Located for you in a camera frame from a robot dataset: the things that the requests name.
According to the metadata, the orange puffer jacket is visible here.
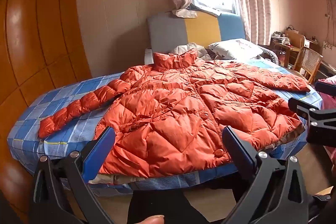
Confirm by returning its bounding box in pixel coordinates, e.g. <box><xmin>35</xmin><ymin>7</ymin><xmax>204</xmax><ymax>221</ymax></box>
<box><xmin>39</xmin><ymin>49</ymin><xmax>311</xmax><ymax>179</ymax></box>

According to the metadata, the cluttered wooden desk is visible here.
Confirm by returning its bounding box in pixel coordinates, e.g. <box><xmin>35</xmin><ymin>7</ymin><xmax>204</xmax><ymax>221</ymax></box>
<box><xmin>270</xmin><ymin>31</ymin><xmax>319</xmax><ymax>68</ymax></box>

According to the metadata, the grey ruffled cushion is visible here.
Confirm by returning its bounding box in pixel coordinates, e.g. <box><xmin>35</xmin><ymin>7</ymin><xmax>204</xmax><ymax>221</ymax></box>
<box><xmin>259</xmin><ymin>47</ymin><xmax>280</xmax><ymax>65</ymax></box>

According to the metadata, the wooden wardrobe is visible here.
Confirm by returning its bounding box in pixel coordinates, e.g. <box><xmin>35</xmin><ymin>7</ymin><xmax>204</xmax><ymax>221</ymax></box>
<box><xmin>0</xmin><ymin>0</ymin><xmax>93</xmax><ymax>224</ymax></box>

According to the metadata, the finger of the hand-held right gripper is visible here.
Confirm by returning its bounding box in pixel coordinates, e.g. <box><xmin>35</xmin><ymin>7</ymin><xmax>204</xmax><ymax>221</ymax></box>
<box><xmin>288</xmin><ymin>97</ymin><xmax>336</xmax><ymax>146</ymax></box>
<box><xmin>314</xmin><ymin>81</ymin><xmax>336</xmax><ymax>98</ymax></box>

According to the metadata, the wicker back chair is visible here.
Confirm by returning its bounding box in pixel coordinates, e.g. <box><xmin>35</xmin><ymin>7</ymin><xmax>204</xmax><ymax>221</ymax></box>
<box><xmin>293</xmin><ymin>46</ymin><xmax>324</xmax><ymax>84</ymax></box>

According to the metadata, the grey padded bed side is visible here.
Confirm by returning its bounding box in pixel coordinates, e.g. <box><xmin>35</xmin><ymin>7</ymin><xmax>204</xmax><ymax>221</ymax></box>
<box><xmin>144</xmin><ymin>48</ymin><xmax>154</xmax><ymax>65</ymax></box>

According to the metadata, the solid back wooden chair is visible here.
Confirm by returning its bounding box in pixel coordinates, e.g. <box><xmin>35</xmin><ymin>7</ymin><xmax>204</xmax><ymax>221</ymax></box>
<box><xmin>285</xmin><ymin>30</ymin><xmax>306</xmax><ymax>67</ymax></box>

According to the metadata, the white patterned pillow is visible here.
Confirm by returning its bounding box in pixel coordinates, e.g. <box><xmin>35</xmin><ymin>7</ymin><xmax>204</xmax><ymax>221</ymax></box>
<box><xmin>207</xmin><ymin>38</ymin><xmax>264</xmax><ymax>60</ymax></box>

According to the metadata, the blue checked bed sheet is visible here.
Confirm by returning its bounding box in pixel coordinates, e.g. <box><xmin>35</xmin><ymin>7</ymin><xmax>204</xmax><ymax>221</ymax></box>
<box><xmin>7</xmin><ymin>56</ymin><xmax>323</xmax><ymax>197</ymax></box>

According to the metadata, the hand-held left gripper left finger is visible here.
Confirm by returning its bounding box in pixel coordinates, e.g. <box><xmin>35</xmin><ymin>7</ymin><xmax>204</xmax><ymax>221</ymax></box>
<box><xmin>28</xmin><ymin>126</ymin><xmax>116</xmax><ymax>224</ymax></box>

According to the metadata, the beige quilted jacket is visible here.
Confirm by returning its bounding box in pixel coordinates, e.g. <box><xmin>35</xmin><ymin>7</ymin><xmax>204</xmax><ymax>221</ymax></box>
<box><xmin>169</xmin><ymin>42</ymin><xmax>213</xmax><ymax>61</ymax></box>

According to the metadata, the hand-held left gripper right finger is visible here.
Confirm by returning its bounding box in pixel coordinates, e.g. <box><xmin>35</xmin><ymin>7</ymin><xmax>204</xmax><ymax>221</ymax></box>
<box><xmin>222</xmin><ymin>126</ymin><xmax>309</xmax><ymax>224</ymax></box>

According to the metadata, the grey yellow blue headboard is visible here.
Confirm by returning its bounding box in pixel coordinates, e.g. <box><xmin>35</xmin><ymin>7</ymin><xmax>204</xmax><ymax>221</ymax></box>
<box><xmin>147</xmin><ymin>11</ymin><xmax>246</xmax><ymax>57</ymax></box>

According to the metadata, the person's left hand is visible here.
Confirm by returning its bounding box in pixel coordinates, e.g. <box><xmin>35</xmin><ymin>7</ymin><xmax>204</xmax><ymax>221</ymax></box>
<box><xmin>141</xmin><ymin>215</ymin><xmax>165</xmax><ymax>224</ymax></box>

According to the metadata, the pink cloth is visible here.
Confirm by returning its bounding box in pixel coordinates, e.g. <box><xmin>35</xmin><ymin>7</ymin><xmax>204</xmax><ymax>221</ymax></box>
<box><xmin>318</xmin><ymin>75</ymin><xmax>336</xmax><ymax>110</ymax></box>

